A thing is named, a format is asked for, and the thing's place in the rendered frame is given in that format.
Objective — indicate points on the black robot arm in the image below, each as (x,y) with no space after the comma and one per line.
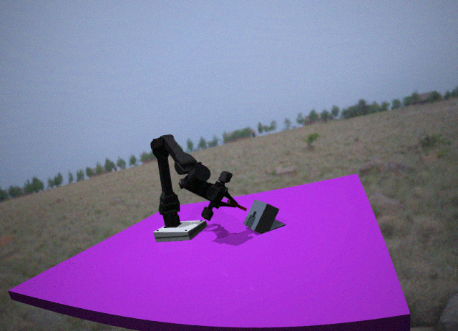
(198,174)

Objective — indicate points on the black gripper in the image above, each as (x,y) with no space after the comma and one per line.
(207,212)

